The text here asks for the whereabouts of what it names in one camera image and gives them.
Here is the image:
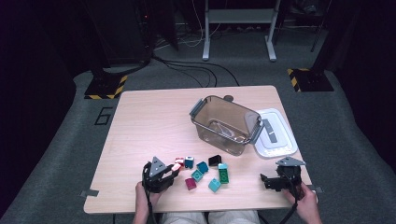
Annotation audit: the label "person's right hand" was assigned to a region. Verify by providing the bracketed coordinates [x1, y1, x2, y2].
[283, 183, 319, 217]

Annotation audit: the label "black block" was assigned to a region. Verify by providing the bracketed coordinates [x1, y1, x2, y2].
[207, 154, 222, 167]

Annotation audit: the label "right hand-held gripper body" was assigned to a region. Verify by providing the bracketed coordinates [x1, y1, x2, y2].
[275, 156, 306, 191]

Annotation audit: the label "right hand-held gripper cable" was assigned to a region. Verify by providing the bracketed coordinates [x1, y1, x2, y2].
[278, 174, 303, 224]

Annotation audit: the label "black floor cables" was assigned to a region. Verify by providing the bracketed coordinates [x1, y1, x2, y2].
[152, 55, 241, 88]

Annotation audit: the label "magenta block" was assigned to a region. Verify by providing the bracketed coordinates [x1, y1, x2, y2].
[185, 177, 198, 191]

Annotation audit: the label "person's beige shorts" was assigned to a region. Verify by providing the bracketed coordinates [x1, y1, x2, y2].
[160, 210, 261, 224]

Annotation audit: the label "white floor cables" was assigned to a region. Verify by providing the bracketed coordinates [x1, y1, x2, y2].
[155, 0, 225, 49]

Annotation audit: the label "hand-held gripper cable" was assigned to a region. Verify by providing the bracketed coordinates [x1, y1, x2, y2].
[143, 164, 158, 224]
[278, 174, 303, 224]

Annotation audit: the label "black equipment cabinet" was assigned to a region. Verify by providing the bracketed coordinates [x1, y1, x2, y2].
[88, 0, 153, 68]

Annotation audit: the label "white lid with grey handle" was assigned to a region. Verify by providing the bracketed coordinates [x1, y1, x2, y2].
[252, 107, 299, 160]

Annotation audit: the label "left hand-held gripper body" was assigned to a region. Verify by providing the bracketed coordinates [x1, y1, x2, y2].
[142, 156, 171, 194]

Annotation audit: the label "left hand-held gripper cable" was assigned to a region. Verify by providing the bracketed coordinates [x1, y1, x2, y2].
[143, 164, 158, 224]

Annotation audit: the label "clear brown storage box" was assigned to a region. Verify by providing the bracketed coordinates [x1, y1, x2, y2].
[189, 94, 265, 157]

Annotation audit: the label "person's left hand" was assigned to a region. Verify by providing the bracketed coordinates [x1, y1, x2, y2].
[134, 181, 163, 216]

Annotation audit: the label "white metal desk frame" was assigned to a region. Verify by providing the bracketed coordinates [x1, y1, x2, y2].
[202, 0, 278, 63]

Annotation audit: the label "light teal block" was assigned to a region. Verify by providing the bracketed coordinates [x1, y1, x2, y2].
[207, 177, 222, 193]

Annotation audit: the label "green long block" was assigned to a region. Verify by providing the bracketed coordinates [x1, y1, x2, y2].
[218, 168, 231, 185]

